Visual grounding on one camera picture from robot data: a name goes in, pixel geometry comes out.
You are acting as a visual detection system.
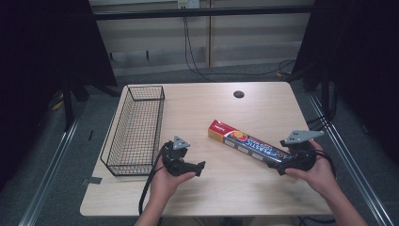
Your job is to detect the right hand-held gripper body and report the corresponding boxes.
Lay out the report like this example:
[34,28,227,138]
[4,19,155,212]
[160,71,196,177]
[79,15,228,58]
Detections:
[279,129,326,172]

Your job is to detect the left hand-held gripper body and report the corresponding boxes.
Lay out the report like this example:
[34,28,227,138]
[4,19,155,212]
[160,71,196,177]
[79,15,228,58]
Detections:
[161,135,191,177]

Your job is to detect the long plastic wrap box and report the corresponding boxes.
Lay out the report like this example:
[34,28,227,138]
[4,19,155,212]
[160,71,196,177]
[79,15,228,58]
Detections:
[207,119,296,165]

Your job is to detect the person's right hand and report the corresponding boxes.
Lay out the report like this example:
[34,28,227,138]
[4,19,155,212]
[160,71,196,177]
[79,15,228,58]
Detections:
[284,139,339,198]

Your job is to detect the person's left hand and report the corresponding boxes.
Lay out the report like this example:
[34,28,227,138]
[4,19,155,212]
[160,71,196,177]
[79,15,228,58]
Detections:
[149,155,198,205]

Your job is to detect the grey tape piece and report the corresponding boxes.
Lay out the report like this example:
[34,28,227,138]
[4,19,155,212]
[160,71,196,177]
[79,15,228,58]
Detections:
[80,176,104,186]

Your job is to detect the black curtain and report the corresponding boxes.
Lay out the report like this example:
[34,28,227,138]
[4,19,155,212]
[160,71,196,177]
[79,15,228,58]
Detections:
[291,0,399,164]
[0,0,119,192]

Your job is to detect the black metal stand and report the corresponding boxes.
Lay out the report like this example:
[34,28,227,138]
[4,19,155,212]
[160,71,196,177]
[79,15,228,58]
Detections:
[61,74,92,133]

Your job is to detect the black horizontal bar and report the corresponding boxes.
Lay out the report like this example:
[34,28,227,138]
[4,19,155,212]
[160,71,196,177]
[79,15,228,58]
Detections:
[93,5,315,21]

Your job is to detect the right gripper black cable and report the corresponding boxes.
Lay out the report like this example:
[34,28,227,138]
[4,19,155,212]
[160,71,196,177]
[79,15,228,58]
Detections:
[314,149,339,181]

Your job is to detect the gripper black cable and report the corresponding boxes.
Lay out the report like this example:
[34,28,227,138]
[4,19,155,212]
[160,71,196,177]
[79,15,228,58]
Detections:
[138,141,174,217]
[314,149,339,181]

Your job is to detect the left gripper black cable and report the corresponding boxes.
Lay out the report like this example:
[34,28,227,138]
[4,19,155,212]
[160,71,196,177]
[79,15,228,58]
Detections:
[138,141,174,217]

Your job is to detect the black wire basket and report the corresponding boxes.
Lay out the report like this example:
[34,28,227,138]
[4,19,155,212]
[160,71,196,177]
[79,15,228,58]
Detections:
[100,84,167,177]

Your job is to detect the metal floor rail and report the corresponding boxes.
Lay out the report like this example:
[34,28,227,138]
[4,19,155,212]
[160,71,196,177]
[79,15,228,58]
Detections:
[18,116,81,226]
[308,92,395,226]

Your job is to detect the black floor cables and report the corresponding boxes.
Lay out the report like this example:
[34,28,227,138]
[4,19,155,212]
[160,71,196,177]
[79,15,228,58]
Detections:
[305,59,340,132]

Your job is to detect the black wall cable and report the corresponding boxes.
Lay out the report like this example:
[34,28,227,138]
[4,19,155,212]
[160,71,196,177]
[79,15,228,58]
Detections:
[183,14,296,84]

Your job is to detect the white wall power outlet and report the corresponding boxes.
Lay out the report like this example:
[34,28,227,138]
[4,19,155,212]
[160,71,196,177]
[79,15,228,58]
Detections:
[177,0,201,9]

